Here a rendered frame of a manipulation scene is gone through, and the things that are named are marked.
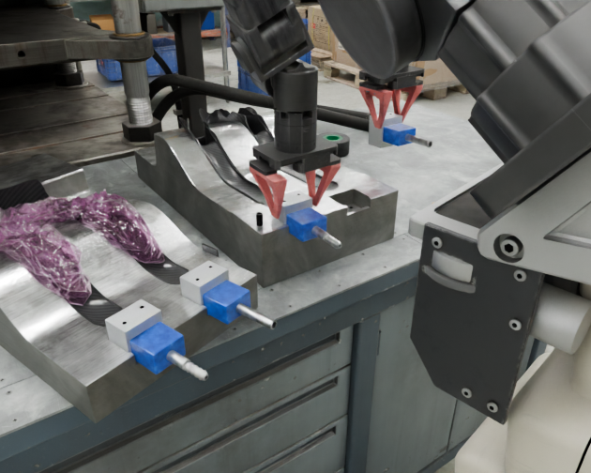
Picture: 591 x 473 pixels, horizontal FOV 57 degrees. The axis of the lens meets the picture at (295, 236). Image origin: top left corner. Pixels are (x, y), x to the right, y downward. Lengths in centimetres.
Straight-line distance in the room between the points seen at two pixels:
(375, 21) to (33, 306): 54
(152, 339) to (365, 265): 38
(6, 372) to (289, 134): 45
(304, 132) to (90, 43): 79
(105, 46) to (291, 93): 76
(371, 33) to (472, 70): 6
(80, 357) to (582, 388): 49
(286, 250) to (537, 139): 59
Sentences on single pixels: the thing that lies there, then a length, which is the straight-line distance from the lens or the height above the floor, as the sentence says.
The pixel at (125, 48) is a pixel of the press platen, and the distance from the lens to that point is 138.
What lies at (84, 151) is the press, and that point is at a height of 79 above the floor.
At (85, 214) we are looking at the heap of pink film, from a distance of 82.
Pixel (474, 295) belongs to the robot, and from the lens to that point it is 47.
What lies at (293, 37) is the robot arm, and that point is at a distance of 69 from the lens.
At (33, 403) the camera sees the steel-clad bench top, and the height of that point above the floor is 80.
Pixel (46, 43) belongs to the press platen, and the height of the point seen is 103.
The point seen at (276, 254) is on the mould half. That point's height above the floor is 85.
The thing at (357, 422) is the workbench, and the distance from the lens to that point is 113.
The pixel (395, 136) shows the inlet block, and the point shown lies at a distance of 100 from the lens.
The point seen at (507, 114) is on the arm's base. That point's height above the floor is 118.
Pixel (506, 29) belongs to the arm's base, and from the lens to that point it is 27.
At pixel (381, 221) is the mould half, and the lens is 90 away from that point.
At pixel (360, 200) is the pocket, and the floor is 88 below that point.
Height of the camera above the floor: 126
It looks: 29 degrees down
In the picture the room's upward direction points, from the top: straight up
